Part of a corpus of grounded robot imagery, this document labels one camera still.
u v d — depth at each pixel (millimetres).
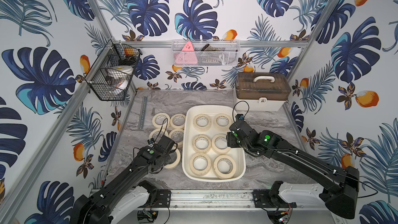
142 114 1071
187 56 880
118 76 899
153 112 1065
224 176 759
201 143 925
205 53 925
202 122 1011
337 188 395
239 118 675
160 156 586
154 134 946
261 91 959
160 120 1047
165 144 637
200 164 842
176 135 973
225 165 839
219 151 877
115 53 931
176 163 799
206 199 751
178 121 1033
